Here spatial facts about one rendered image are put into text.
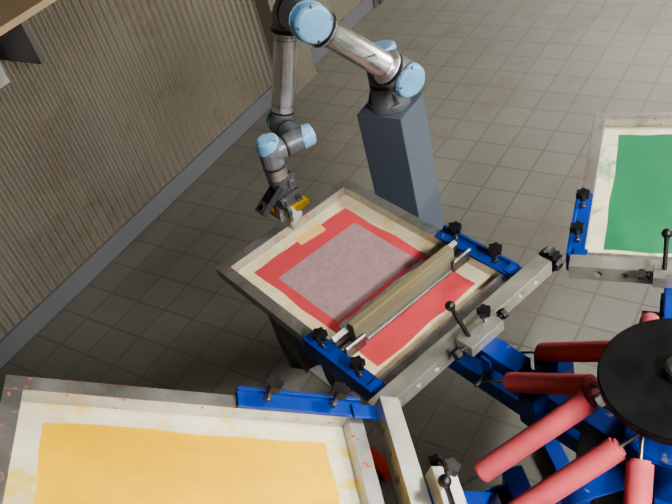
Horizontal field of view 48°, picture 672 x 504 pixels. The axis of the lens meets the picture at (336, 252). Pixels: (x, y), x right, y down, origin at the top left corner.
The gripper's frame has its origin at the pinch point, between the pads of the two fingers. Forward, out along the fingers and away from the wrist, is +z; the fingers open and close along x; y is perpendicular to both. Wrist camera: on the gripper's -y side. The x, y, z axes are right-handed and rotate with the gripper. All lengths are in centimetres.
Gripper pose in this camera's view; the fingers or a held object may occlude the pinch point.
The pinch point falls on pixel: (287, 225)
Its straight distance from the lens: 264.3
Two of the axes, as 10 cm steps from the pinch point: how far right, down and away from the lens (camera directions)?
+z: 1.9, 7.2, 6.6
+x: -6.4, -4.2, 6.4
